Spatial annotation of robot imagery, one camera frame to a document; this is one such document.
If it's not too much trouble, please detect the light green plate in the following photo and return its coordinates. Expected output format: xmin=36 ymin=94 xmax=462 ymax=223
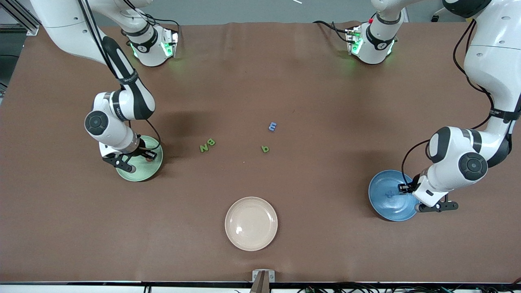
xmin=116 ymin=136 xmax=164 ymax=182

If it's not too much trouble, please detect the metal base connector bracket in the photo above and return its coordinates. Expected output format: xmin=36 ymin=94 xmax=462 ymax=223
xmin=346 ymin=25 xmax=363 ymax=55
xmin=161 ymin=28 xmax=180 ymax=57

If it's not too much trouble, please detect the brown table mat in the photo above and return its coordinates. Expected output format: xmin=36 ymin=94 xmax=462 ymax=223
xmin=0 ymin=21 xmax=521 ymax=283

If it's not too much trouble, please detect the grey metal mounting bracket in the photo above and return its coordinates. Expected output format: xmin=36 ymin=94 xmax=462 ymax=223
xmin=252 ymin=270 xmax=276 ymax=283

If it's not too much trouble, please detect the tan camera support pole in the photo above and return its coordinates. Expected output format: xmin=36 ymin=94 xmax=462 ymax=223
xmin=250 ymin=271 xmax=270 ymax=293

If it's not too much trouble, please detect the beige plate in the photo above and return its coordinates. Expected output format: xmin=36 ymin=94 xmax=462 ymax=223
xmin=225 ymin=197 xmax=278 ymax=251

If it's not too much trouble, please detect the black base cable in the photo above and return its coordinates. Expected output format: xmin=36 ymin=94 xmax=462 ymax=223
xmin=136 ymin=14 xmax=180 ymax=31
xmin=313 ymin=20 xmax=355 ymax=43

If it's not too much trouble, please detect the aluminium frame post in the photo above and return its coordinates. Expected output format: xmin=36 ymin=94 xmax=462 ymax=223
xmin=0 ymin=0 xmax=41 ymax=36

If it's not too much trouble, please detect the blue plate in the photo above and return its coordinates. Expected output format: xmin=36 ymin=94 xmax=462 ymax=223
xmin=368 ymin=170 xmax=421 ymax=222

